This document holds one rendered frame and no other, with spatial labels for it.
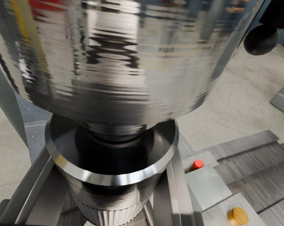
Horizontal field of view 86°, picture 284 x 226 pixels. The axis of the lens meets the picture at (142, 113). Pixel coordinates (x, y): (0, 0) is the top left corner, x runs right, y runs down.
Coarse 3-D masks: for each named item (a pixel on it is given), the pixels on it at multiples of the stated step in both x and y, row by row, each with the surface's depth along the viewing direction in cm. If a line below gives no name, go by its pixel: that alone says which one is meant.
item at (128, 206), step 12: (156, 180) 5; (72, 192) 6; (84, 192) 5; (132, 192) 5; (144, 192) 5; (84, 204) 6; (96, 204) 5; (108, 204) 5; (120, 204) 5; (132, 204) 6; (144, 204) 8; (84, 216) 8; (96, 216) 7; (108, 216) 7; (120, 216) 7; (132, 216) 8
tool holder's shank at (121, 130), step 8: (88, 128) 4; (96, 128) 4; (104, 128) 4; (112, 128) 4; (120, 128) 4; (128, 128) 4; (136, 128) 4; (144, 128) 4; (104, 136) 5; (112, 136) 4; (120, 136) 5; (128, 136) 5; (136, 136) 5
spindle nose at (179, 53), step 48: (0, 0) 1; (48, 0) 1; (96, 0) 1; (144, 0) 1; (192, 0) 1; (240, 0) 2; (0, 48) 2; (48, 48) 2; (96, 48) 1; (144, 48) 1; (192, 48) 2; (48, 96) 2; (96, 96) 2; (144, 96) 2; (192, 96) 2
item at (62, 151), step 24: (48, 120) 5; (72, 120) 5; (48, 144) 5; (72, 144) 4; (96, 144) 5; (120, 144) 5; (144, 144) 5; (168, 144) 5; (72, 168) 4; (96, 168) 4; (120, 168) 4; (144, 168) 4; (96, 192) 4; (120, 192) 4
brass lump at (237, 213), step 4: (236, 208) 23; (240, 208) 23; (228, 212) 24; (232, 212) 23; (236, 212) 23; (240, 212) 23; (244, 212) 23; (228, 216) 24; (232, 216) 23; (236, 216) 23; (240, 216) 23; (244, 216) 23; (232, 220) 23; (236, 220) 22; (240, 220) 22; (244, 220) 22; (248, 220) 22; (232, 224) 23; (236, 224) 23; (240, 224) 22; (244, 224) 22
